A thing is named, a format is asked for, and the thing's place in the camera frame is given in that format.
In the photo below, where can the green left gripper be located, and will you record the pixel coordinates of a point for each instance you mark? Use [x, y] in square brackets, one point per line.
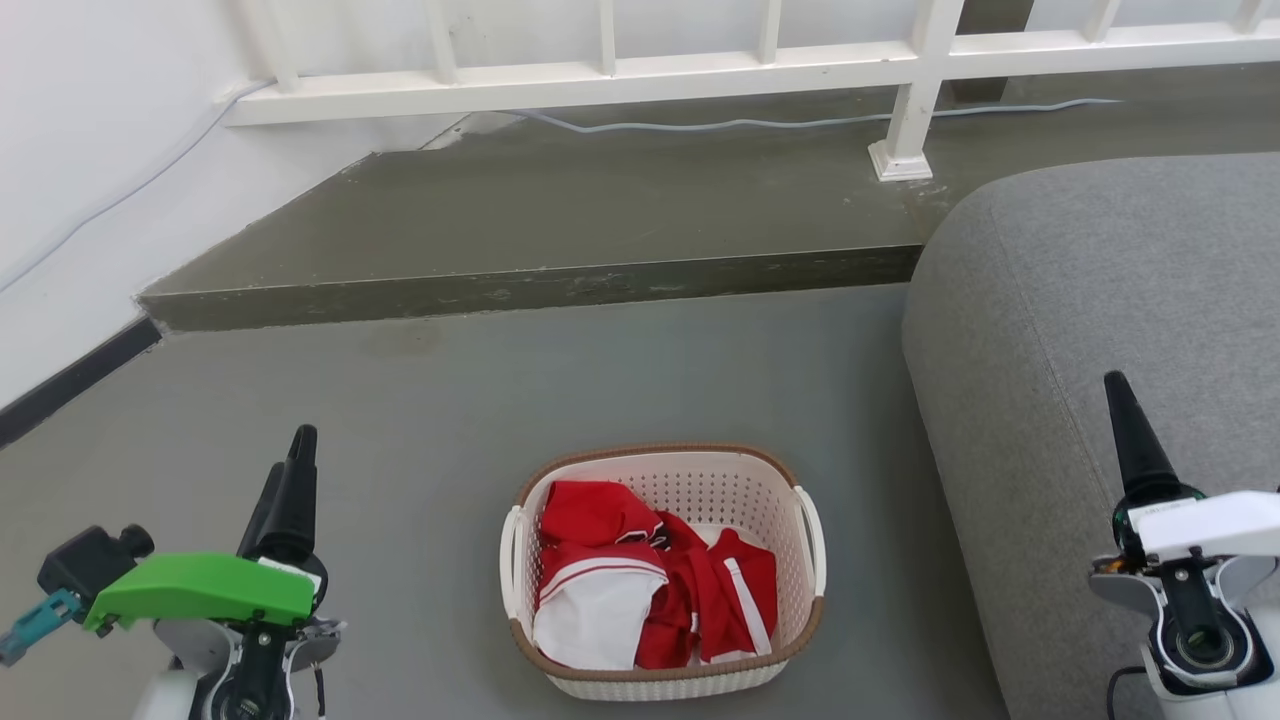
[200, 588]

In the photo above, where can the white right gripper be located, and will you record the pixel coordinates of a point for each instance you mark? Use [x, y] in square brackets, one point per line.
[1200, 522]

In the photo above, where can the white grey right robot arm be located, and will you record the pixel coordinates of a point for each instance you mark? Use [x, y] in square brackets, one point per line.
[1205, 630]

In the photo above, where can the white laundry basket brown rim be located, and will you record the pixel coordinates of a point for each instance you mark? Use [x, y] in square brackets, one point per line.
[670, 480]

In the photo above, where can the grey fabric sofa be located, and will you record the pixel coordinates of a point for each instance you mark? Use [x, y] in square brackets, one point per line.
[1120, 330]

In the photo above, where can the black baseboard strip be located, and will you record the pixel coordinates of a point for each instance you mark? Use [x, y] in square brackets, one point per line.
[75, 380]

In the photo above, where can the red and white shirt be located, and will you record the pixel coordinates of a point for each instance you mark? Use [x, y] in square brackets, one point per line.
[595, 580]

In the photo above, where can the red shorts white stripe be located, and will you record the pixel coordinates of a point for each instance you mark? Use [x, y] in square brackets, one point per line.
[720, 600]

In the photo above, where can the white wooden railing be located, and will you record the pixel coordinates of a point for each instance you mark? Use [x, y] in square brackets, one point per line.
[640, 80]

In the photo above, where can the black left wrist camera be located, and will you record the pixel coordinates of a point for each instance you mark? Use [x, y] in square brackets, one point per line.
[92, 560]

